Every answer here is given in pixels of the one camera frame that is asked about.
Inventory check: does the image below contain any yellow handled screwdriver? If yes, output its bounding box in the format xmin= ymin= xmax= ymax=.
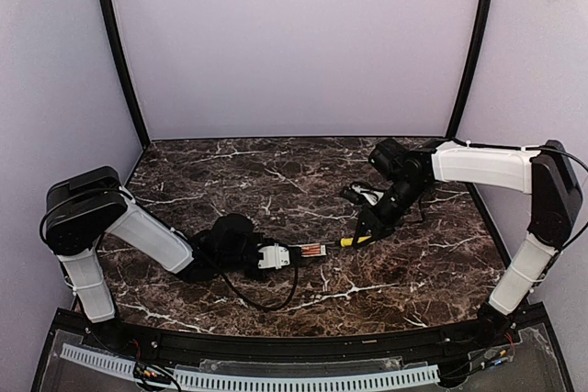
xmin=326 ymin=236 xmax=371 ymax=248

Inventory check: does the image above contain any white remote control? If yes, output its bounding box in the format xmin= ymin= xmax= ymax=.
xmin=290 ymin=243 xmax=327 ymax=259

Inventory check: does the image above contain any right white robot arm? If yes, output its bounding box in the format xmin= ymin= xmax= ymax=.
xmin=341 ymin=139 xmax=583 ymax=346

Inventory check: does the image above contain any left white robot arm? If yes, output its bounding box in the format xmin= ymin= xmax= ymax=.
xmin=40 ymin=166 xmax=290 ymax=323

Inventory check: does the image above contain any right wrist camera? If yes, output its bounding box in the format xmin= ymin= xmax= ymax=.
xmin=339 ymin=182 xmax=385 ymax=206

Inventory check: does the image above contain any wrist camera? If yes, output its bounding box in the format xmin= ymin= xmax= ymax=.
xmin=257 ymin=243 xmax=300 ymax=270
xmin=339 ymin=182 xmax=385 ymax=206

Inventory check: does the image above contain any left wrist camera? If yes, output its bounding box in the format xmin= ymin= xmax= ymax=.
xmin=257 ymin=243 xmax=300 ymax=270

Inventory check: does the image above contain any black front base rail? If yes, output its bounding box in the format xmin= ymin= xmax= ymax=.
xmin=63 ymin=314 xmax=518 ymax=365

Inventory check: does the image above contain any white slotted cable duct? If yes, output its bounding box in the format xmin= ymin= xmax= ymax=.
xmin=60 ymin=343 xmax=440 ymax=391

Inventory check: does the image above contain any right black frame post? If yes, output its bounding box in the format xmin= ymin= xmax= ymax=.
xmin=445 ymin=0 xmax=492 ymax=138

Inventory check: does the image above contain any black frame post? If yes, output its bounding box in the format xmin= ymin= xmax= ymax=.
xmin=445 ymin=0 xmax=492 ymax=138
xmin=98 ymin=0 xmax=151 ymax=150

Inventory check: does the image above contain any left black frame post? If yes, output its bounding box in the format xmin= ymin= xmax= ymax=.
xmin=98 ymin=0 xmax=151 ymax=150

